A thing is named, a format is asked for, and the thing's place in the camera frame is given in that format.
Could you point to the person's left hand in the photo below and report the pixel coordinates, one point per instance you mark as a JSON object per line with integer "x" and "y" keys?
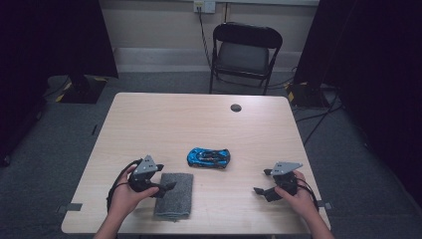
{"x": 124, "y": 200}

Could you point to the white wall socket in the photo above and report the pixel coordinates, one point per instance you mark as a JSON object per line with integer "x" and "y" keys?
{"x": 204, "y": 5}

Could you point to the black folding chair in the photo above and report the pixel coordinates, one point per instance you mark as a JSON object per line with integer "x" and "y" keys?
{"x": 244, "y": 58}

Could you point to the black stand base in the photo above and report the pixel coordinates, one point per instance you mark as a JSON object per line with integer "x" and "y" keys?
{"x": 83, "y": 91}
{"x": 307, "y": 96}

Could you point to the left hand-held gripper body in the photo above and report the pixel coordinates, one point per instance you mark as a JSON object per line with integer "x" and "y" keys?
{"x": 146, "y": 166}

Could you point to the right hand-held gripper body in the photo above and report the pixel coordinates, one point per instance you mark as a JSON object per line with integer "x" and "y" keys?
{"x": 285, "y": 168}

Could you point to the grey towel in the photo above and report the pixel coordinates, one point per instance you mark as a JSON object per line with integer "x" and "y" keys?
{"x": 175, "y": 199}

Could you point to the blue toy car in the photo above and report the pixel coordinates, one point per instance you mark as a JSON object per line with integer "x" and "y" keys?
{"x": 209, "y": 157}

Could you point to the person's right hand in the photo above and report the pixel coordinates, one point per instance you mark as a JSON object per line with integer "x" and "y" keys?
{"x": 300, "y": 202}

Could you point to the black curtain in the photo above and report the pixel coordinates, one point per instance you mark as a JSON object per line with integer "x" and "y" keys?
{"x": 375, "y": 66}
{"x": 49, "y": 40}

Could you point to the small black floor strip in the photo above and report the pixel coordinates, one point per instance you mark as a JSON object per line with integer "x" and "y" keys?
{"x": 94, "y": 129}

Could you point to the grey tape strip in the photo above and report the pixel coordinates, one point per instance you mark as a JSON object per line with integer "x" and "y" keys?
{"x": 326, "y": 205}
{"x": 71, "y": 207}

